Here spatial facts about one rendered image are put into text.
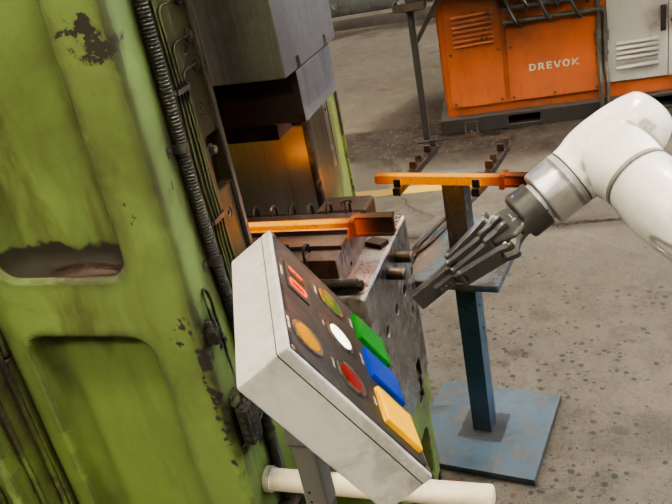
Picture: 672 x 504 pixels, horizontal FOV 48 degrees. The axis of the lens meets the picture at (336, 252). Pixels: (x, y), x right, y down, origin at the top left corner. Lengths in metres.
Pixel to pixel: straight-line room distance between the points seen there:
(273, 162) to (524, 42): 3.32
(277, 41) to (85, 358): 0.71
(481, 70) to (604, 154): 3.95
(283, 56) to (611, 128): 0.56
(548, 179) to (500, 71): 3.93
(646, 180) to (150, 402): 1.00
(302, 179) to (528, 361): 1.28
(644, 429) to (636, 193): 1.55
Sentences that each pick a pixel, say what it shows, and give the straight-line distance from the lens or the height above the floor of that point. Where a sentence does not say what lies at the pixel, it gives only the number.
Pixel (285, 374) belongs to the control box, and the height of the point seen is 1.17.
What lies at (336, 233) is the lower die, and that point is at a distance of 1.60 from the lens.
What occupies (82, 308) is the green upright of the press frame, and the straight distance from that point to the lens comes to 1.42.
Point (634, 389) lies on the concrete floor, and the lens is 2.70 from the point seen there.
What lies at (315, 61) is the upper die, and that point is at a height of 1.35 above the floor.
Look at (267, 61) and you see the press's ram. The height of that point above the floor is 1.40.
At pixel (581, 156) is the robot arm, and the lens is 1.13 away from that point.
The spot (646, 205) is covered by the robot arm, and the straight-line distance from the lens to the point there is 1.06.
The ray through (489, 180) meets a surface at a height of 0.93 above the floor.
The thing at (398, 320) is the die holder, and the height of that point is 0.74.
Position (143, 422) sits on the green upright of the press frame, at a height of 0.76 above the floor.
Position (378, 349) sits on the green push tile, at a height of 1.00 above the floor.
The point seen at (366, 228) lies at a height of 0.99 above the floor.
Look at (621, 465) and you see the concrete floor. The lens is 2.43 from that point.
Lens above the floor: 1.66
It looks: 26 degrees down
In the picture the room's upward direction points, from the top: 12 degrees counter-clockwise
